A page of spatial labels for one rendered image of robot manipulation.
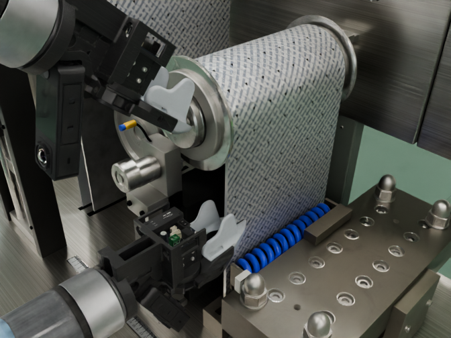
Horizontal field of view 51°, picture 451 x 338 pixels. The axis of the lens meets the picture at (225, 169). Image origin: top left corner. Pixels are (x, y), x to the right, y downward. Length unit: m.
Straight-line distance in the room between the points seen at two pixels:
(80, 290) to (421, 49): 0.56
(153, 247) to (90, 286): 0.08
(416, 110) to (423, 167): 2.23
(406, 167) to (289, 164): 2.30
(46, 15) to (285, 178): 0.42
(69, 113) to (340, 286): 0.43
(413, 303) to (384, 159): 2.32
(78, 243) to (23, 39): 0.61
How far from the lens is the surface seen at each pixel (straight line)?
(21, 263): 0.95
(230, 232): 0.62
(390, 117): 0.81
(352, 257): 0.73
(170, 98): 0.50
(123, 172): 0.60
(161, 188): 0.65
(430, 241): 0.80
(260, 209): 0.68
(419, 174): 2.94
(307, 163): 0.73
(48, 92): 0.45
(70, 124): 0.45
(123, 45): 0.44
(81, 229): 0.98
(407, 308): 0.70
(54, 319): 0.51
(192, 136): 0.57
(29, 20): 0.39
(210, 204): 0.63
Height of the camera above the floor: 1.52
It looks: 34 degrees down
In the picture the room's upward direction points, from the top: 1 degrees clockwise
